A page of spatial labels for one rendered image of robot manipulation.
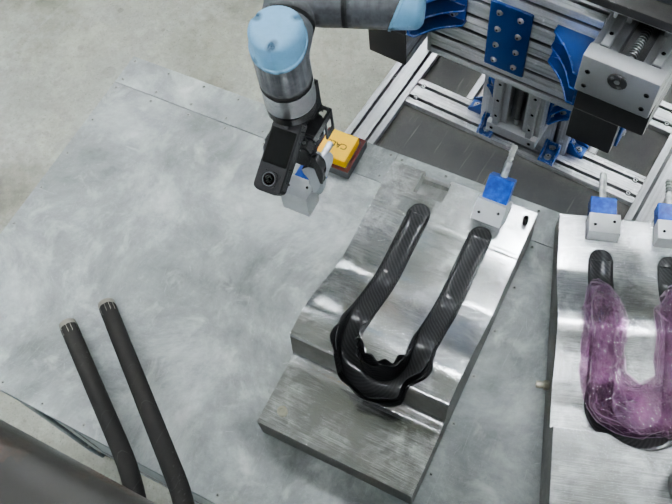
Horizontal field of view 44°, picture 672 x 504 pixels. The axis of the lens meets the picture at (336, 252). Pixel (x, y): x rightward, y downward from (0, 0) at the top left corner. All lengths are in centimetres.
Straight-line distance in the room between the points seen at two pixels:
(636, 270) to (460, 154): 95
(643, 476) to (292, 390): 52
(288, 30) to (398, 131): 127
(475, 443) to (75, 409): 65
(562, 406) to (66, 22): 230
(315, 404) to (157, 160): 60
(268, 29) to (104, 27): 199
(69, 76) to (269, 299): 166
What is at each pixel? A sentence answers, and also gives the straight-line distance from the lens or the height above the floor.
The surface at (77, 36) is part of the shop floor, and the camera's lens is 305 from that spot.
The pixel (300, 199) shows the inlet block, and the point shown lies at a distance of 134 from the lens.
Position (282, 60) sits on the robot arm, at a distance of 108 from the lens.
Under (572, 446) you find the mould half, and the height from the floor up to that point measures 91.
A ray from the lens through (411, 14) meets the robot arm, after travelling 114.
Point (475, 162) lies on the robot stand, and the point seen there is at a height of 21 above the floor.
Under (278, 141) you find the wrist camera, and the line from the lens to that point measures 121.
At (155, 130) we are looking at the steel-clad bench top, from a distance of 167.
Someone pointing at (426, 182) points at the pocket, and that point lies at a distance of 144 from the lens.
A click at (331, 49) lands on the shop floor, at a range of 278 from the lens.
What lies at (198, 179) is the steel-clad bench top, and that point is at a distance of 158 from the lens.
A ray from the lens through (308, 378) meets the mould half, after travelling 131.
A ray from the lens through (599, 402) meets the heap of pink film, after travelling 128.
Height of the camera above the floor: 209
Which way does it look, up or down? 62 degrees down
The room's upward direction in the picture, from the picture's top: 10 degrees counter-clockwise
